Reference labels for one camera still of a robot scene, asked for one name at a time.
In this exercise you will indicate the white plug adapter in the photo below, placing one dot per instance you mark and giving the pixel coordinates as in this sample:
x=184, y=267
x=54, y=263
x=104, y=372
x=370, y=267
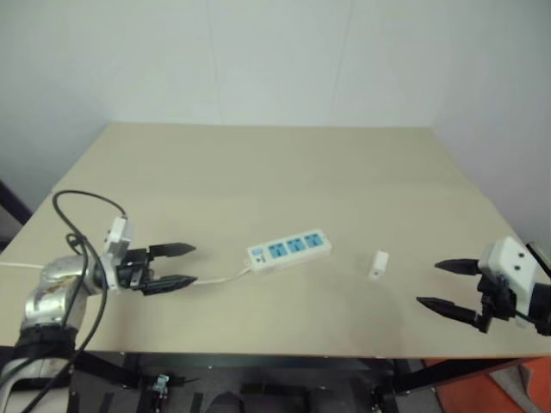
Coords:
x=379, y=264

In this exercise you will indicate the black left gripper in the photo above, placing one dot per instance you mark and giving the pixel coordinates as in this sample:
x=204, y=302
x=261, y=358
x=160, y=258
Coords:
x=133, y=269

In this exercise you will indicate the orange floor mat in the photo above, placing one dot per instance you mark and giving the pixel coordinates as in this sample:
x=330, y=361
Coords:
x=469, y=387

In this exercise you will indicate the white power strip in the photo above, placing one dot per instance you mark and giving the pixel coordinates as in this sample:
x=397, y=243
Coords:
x=287, y=251

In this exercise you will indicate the black table frame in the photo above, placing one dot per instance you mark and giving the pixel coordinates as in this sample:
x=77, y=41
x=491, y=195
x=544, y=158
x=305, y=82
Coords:
x=267, y=365

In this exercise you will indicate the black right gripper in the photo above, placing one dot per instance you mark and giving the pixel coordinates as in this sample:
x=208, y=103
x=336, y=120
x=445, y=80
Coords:
x=499, y=301

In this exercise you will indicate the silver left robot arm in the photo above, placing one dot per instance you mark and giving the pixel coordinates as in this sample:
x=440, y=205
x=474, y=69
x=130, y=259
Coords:
x=48, y=297

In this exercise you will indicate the dark furniture edge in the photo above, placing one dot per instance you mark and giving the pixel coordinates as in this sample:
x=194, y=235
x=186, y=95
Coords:
x=13, y=211

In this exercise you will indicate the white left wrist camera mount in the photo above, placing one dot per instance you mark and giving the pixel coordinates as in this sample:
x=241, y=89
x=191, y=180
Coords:
x=117, y=238

